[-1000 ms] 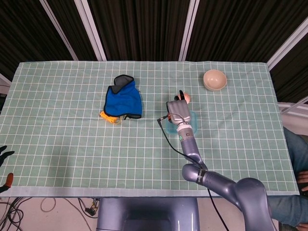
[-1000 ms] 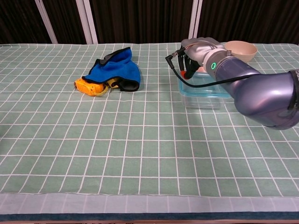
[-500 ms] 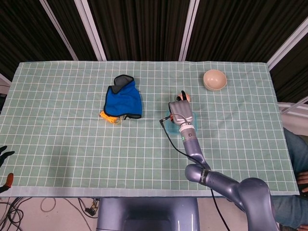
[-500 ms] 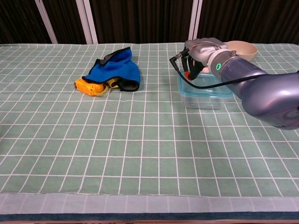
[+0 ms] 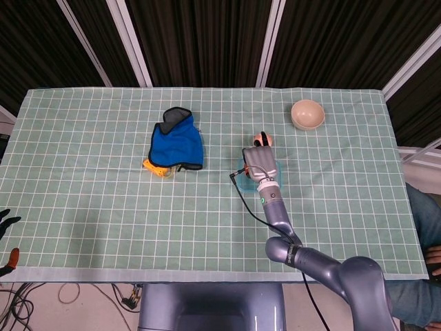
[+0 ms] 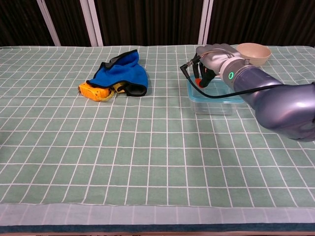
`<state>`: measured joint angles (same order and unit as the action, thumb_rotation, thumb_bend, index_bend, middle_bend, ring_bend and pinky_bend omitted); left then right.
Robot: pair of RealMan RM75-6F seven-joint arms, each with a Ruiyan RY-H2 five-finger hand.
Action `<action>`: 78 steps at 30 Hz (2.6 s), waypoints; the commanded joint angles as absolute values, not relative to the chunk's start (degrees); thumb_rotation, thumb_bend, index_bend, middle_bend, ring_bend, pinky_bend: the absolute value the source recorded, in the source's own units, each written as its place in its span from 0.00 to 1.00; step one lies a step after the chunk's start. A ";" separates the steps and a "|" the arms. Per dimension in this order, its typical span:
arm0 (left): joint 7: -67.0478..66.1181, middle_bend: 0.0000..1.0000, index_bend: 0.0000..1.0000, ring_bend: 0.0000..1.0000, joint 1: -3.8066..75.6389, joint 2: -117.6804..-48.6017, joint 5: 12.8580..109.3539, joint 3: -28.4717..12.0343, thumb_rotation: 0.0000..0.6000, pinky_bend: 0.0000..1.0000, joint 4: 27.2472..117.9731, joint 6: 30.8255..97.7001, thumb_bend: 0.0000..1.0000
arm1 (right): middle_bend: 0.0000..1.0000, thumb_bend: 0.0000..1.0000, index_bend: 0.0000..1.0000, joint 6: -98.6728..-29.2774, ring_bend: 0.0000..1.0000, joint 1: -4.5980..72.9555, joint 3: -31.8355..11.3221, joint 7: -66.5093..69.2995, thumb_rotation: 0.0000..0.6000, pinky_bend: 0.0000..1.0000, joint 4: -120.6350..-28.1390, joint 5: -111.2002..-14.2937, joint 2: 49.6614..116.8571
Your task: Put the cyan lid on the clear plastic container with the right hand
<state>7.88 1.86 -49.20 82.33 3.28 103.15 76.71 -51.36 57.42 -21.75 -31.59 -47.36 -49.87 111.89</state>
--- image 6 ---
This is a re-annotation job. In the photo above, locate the teal container lid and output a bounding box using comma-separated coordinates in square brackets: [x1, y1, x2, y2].
[187, 78, 245, 104]

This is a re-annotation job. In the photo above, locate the thin white frame post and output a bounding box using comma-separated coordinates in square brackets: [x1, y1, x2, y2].
[36, 0, 62, 47]

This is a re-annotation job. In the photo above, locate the yellow tape measure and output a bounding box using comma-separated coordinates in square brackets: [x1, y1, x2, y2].
[78, 82, 126, 102]

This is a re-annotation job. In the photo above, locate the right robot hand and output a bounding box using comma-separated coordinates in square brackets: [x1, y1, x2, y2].
[192, 43, 247, 89]

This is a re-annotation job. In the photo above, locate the green checked tablecloth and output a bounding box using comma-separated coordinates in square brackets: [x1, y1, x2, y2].
[0, 44, 315, 233]

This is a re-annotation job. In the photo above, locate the dark pleated curtain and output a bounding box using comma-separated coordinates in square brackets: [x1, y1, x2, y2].
[0, 0, 315, 47]

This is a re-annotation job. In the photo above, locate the clear plastic container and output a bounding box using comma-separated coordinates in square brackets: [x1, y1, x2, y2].
[191, 99, 235, 117]

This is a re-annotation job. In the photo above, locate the beige bowl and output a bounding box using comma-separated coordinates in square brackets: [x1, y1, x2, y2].
[236, 42, 272, 67]

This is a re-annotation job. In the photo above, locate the wide white frame post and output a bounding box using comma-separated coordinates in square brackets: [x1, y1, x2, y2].
[80, 0, 103, 47]

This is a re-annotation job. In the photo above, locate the blue cloth with black trim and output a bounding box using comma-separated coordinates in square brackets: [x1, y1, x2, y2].
[86, 49, 149, 97]

